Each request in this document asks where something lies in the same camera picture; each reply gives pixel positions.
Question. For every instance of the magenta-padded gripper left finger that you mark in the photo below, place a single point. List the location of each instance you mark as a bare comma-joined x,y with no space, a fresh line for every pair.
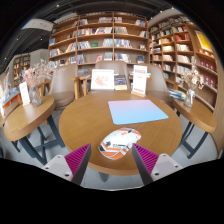
77,159

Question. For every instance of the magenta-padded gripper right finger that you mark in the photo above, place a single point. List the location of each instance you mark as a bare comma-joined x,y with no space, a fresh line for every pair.
146,159

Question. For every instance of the white and orange computer mouse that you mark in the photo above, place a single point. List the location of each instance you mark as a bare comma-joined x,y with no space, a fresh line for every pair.
118,143

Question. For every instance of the blue-pink gradient mouse pad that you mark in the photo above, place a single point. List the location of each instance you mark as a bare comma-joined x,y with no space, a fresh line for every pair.
136,111

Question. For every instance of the round wooden side table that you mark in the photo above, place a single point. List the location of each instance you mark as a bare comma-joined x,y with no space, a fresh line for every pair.
26,116
196,113

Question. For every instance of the stack of blue books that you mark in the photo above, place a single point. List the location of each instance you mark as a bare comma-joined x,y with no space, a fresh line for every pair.
176,94

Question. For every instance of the glass vase with dried flowers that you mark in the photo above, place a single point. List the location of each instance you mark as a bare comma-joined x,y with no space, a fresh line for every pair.
189,98
35,96

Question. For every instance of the beige armchair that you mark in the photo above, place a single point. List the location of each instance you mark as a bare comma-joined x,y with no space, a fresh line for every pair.
113,65
61,83
155,83

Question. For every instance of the white sign on wooden base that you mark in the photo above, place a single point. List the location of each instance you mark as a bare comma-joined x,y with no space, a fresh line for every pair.
140,80

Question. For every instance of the dark book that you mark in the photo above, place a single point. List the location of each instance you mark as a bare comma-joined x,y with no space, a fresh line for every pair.
120,80

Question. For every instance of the white framed picture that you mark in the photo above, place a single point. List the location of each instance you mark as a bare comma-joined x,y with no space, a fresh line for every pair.
102,80

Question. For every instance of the small white table sign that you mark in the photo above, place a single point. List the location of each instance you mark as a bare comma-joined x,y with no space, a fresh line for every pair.
24,93

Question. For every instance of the low colourful book display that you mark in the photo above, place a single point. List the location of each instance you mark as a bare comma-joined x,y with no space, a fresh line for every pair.
8,95

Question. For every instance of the distant wooden bookshelf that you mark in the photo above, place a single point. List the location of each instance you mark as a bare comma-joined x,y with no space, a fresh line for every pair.
20,68

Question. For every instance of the tall wooden bookshelf with poster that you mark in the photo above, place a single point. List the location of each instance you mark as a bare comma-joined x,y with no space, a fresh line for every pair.
173,46

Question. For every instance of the white hanging ceiling sign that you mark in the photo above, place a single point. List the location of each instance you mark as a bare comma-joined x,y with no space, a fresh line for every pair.
38,24

